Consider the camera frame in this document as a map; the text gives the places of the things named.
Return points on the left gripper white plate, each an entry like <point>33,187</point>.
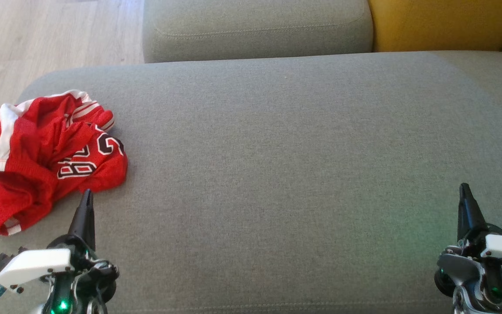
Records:
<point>37,264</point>

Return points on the red shorts with white stripes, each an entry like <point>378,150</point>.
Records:
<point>20,174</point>

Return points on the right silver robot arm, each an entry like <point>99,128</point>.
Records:
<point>464,305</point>

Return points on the grey sofa seat cushion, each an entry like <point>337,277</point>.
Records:
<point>277,174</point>

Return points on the yellow pillow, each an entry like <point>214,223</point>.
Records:
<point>442,24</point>

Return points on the grey sofa back cushion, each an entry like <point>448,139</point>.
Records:
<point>255,26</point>

